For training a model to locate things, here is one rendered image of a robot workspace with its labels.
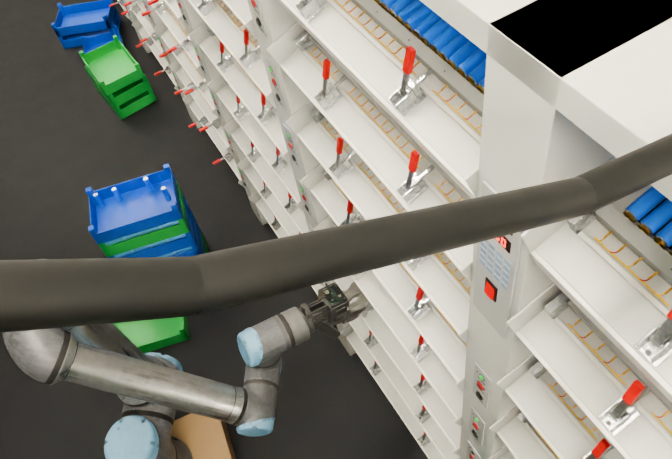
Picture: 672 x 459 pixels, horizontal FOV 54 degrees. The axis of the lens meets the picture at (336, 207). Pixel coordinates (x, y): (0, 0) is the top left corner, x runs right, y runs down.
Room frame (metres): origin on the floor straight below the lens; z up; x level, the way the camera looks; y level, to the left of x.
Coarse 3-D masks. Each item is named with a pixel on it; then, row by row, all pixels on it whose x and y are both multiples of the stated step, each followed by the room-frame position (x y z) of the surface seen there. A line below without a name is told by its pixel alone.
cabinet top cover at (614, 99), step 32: (448, 0) 0.53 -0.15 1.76; (480, 0) 0.51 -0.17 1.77; (512, 0) 0.50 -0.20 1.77; (608, 0) 0.48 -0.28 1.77; (640, 0) 0.47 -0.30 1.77; (480, 32) 0.49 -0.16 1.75; (512, 64) 0.45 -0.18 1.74; (544, 64) 0.41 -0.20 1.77; (608, 64) 0.40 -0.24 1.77; (640, 64) 0.39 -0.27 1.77; (576, 96) 0.37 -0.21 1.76; (608, 96) 0.36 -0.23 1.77; (640, 96) 0.35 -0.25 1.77; (608, 128) 0.34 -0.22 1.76; (640, 128) 0.32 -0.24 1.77
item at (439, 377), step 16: (320, 224) 1.04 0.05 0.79; (368, 272) 0.89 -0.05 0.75; (368, 288) 0.85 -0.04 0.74; (384, 288) 0.84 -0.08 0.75; (384, 304) 0.80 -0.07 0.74; (384, 320) 0.76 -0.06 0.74; (400, 320) 0.75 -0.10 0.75; (400, 336) 0.71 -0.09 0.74; (416, 336) 0.70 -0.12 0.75; (416, 352) 0.66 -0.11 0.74; (432, 352) 0.65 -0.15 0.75; (432, 368) 0.61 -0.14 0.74; (432, 384) 0.58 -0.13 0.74; (448, 384) 0.57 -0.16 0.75; (448, 400) 0.54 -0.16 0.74
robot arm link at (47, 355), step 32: (32, 352) 0.72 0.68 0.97; (64, 352) 0.73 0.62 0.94; (96, 352) 0.75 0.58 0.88; (96, 384) 0.69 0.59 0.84; (128, 384) 0.69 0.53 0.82; (160, 384) 0.69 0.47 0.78; (192, 384) 0.70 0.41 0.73; (224, 384) 0.72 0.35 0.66; (256, 384) 0.72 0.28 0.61; (224, 416) 0.65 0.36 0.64; (256, 416) 0.64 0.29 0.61
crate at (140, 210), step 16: (144, 176) 1.66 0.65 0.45; (160, 176) 1.67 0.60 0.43; (96, 192) 1.64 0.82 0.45; (112, 192) 1.64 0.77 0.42; (128, 192) 1.65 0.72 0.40; (144, 192) 1.63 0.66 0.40; (160, 192) 1.62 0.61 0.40; (176, 192) 1.58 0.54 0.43; (96, 208) 1.60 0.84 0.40; (112, 208) 1.59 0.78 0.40; (128, 208) 1.57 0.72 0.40; (144, 208) 1.56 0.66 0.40; (160, 208) 1.54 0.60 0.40; (176, 208) 1.48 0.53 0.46; (96, 224) 1.52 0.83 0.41; (112, 224) 1.51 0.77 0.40; (128, 224) 1.46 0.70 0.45; (144, 224) 1.46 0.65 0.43; (160, 224) 1.47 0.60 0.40; (96, 240) 1.44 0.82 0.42
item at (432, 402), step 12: (348, 276) 1.02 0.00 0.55; (372, 312) 0.89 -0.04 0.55; (372, 324) 0.86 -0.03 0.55; (384, 324) 0.85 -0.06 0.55; (384, 336) 0.81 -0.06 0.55; (384, 348) 0.78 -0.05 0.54; (396, 348) 0.77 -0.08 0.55; (396, 360) 0.74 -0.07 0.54; (408, 360) 0.73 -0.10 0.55; (408, 372) 0.70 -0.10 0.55; (420, 372) 0.69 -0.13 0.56; (420, 396) 0.64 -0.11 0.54; (432, 396) 0.63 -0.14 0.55; (432, 408) 0.60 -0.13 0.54; (444, 408) 0.59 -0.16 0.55; (444, 420) 0.56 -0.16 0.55; (444, 432) 0.54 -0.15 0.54; (456, 432) 0.53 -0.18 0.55; (456, 444) 0.50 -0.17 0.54
